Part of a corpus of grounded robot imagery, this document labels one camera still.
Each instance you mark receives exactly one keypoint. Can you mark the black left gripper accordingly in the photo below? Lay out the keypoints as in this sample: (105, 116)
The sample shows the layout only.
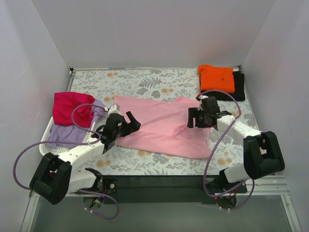
(129, 124)

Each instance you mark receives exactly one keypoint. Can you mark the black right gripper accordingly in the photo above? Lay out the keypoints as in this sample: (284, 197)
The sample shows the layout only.
(195, 118)

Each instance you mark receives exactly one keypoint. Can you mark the pink t shirt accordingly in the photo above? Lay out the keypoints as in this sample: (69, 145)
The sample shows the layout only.
(164, 128)

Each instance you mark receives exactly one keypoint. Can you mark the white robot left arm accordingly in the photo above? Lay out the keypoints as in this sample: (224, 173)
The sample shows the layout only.
(55, 175)

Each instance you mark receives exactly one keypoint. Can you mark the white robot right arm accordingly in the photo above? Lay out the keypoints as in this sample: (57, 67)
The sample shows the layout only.
(262, 154)

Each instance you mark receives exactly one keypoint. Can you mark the orange folded t shirt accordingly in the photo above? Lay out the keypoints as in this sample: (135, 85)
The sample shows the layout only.
(216, 78)

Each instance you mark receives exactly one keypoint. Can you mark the floral table cloth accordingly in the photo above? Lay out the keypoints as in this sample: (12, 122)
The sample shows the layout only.
(162, 85)

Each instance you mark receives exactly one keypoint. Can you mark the black folded t shirt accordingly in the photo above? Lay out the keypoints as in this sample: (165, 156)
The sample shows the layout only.
(238, 95)

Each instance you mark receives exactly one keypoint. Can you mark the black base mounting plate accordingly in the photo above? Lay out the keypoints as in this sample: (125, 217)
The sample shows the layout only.
(156, 189)

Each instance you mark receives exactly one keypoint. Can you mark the lavender t shirt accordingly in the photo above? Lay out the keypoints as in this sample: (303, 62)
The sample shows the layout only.
(71, 133)

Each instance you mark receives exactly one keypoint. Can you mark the red t shirt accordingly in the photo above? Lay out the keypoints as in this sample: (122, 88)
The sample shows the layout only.
(66, 102)

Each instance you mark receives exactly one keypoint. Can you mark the white plastic basket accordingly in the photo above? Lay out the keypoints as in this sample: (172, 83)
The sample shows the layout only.
(46, 145)

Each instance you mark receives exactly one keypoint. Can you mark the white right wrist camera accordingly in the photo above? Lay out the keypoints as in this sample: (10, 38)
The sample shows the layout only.
(200, 97)

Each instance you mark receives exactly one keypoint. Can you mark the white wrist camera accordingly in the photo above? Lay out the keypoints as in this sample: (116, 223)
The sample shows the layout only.
(200, 97)
(114, 109)

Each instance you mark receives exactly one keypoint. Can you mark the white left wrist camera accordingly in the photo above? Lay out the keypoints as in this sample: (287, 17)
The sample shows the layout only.
(114, 109)

